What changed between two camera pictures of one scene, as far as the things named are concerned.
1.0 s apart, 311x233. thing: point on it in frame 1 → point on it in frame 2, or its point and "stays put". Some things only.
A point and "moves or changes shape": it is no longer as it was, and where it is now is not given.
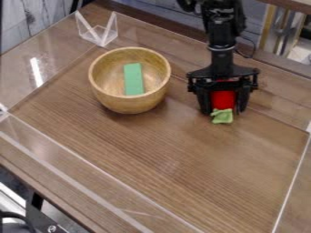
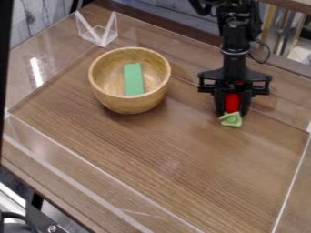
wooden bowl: x=128 y=76 stays put
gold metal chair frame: x=282 y=28 stays put
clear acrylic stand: x=97 y=34 stays put
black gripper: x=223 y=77 → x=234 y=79
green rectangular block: x=132 y=79 stays put
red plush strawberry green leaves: x=223 y=105 moves or changes shape
